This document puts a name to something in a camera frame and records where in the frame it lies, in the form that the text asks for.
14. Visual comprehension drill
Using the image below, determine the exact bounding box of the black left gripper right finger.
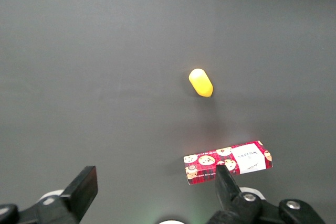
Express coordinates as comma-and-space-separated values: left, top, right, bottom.
207, 165, 263, 224

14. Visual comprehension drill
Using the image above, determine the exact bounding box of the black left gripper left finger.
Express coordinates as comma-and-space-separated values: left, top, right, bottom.
35, 166, 98, 224

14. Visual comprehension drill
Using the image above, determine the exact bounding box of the red tartan cookie box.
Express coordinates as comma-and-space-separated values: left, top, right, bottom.
183, 140, 273, 186

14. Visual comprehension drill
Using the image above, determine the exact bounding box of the yellow lemon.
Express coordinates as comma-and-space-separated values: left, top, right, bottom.
188, 68, 214, 98

